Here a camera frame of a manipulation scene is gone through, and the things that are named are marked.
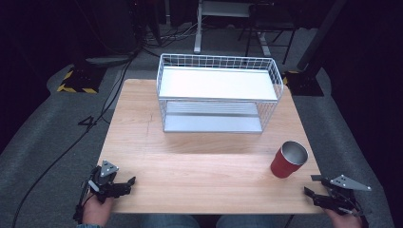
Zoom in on white wire shelf rack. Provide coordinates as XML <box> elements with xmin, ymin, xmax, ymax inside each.
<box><xmin>155</xmin><ymin>52</ymin><xmax>285</xmax><ymax>135</ymax></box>

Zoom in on person's left hand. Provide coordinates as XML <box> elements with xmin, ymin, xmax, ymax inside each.
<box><xmin>81</xmin><ymin>193</ymin><xmax>114</xmax><ymax>227</ymax></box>

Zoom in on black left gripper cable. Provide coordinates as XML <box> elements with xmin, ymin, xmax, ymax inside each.
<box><xmin>72</xmin><ymin>179</ymin><xmax>97</xmax><ymax>223</ymax></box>

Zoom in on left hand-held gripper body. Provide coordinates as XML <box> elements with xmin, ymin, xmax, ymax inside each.
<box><xmin>84</xmin><ymin>160</ymin><xmax>132</xmax><ymax>204</ymax></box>

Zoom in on bundle of floor cables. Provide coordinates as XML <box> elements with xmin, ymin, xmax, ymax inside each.
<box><xmin>141</xmin><ymin>21</ymin><xmax>203</xmax><ymax>59</ymax></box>

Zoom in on black chair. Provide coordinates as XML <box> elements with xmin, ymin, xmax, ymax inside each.
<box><xmin>237</xmin><ymin>2</ymin><xmax>300</xmax><ymax>66</ymax></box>

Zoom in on red cup with metal inside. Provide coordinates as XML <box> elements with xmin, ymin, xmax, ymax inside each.
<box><xmin>270</xmin><ymin>141</ymin><xmax>310</xmax><ymax>180</ymax></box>

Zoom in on person's legs in jeans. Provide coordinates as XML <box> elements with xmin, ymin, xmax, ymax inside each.
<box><xmin>139</xmin><ymin>214</ymin><xmax>293</xmax><ymax>228</ymax></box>

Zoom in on person's right hand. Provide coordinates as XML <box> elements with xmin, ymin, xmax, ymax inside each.
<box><xmin>324</xmin><ymin>207</ymin><xmax>363</xmax><ymax>228</ymax></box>

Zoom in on black floor cable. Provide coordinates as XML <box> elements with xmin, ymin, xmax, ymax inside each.
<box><xmin>10</xmin><ymin>51</ymin><xmax>138</xmax><ymax>228</ymax></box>

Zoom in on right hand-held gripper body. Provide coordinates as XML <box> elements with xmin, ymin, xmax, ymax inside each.
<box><xmin>314</xmin><ymin>174</ymin><xmax>373</xmax><ymax>217</ymax></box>

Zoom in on black stand pole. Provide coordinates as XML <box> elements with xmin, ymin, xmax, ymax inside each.
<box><xmin>296</xmin><ymin>0</ymin><xmax>349</xmax><ymax>72</ymax></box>

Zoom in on black yellow striped stand base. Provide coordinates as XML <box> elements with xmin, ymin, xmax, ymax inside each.
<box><xmin>56</xmin><ymin>65</ymin><xmax>107</xmax><ymax>95</ymax></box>
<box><xmin>280</xmin><ymin>69</ymin><xmax>325</xmax><ymax>98</ymax></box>

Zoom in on white desk frame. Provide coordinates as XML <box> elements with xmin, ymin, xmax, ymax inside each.
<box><xmin>193</xmin><ymin>0</ymin><xmax>274</xmax><ymax>58</ymax></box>

